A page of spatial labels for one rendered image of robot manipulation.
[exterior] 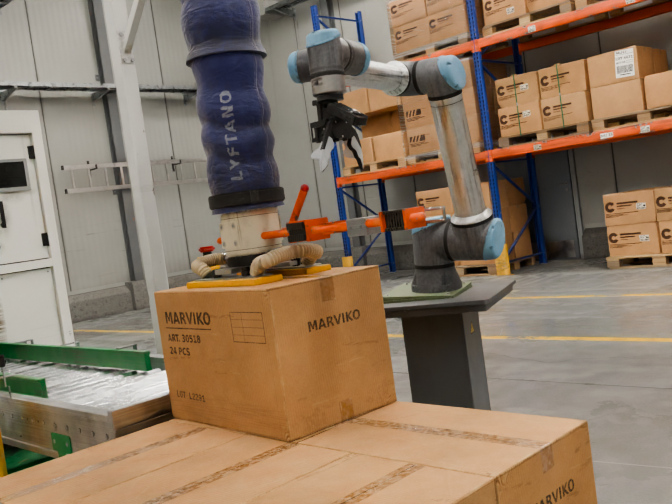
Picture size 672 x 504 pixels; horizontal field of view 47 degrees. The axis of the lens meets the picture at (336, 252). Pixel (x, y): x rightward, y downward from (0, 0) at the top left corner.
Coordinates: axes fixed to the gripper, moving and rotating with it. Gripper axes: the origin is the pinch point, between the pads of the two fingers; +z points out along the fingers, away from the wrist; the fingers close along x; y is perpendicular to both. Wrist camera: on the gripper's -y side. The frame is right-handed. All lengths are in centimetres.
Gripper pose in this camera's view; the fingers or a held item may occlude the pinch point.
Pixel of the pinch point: (344, 171)
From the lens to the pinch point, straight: 201.8
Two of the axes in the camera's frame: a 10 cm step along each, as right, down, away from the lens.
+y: -6.9, 0.6, 7.2
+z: 1.2, 9.9, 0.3
